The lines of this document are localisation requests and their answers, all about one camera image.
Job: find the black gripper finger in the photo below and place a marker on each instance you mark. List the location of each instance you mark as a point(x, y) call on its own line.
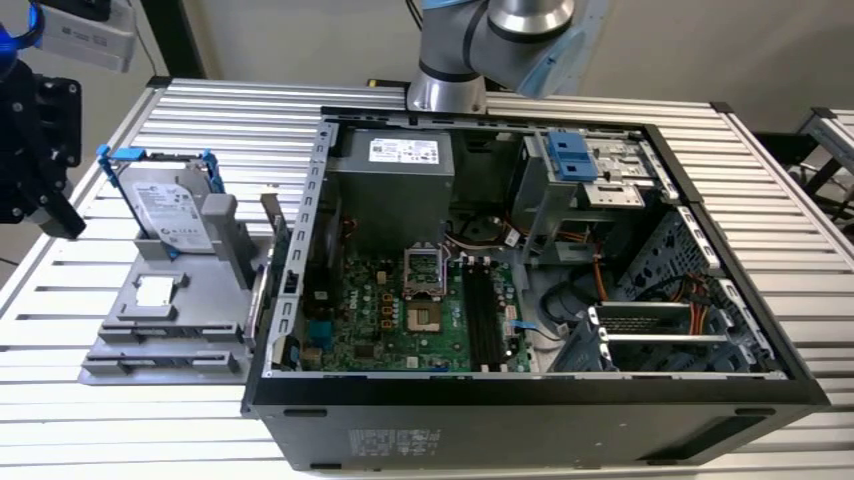
point(56, 215)

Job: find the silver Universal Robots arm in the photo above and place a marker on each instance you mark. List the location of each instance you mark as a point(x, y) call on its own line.
point(453, 45)

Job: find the black RAM slot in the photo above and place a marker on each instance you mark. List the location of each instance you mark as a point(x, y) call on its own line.
point(492, 310)
point(475, 310)

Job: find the hard disk in blue carrier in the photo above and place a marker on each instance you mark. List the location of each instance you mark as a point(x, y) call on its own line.
point(166, 210)

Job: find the silver CPU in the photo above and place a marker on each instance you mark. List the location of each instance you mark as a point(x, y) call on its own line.
point(154, 291)

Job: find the grey parts rack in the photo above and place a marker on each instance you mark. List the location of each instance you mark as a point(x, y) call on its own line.
point(206, 300)

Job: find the blue expansion slot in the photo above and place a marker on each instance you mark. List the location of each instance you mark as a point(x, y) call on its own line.
point(320, 335)

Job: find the grey power supply unit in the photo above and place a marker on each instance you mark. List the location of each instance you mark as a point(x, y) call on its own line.
point(387, 200)

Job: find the yellow tipped black plug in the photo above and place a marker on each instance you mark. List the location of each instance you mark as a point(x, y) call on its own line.
point(383, 83)

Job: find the green motherboard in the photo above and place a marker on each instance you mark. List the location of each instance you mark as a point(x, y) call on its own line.
point(373, 350)

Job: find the CPU socket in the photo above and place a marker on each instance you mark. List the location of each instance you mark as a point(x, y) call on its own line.
point(424, 315)

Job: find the black CPU fan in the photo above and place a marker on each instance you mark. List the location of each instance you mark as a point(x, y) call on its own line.
point(476, 230)

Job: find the grey metal drive cage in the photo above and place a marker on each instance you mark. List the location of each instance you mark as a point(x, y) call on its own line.
point(540, 210)

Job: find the blue drive bay latch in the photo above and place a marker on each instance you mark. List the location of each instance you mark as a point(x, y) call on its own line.
point(569, 160)

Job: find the silver drive front plate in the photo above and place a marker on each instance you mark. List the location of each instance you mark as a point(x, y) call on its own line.
point(612, 196)

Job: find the black open PC case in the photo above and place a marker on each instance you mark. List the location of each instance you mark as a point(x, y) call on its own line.
point(533, 435)

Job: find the metal disk bay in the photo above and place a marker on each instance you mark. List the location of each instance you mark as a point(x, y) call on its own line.
point(667, 338)

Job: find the metal slat side table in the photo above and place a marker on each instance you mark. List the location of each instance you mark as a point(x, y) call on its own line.
point(830, 125)

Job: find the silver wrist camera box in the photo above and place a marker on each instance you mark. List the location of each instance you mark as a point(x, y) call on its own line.
point(86, 42)

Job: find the black upright post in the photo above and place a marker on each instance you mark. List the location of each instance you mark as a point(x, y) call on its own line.
point(180, 40)

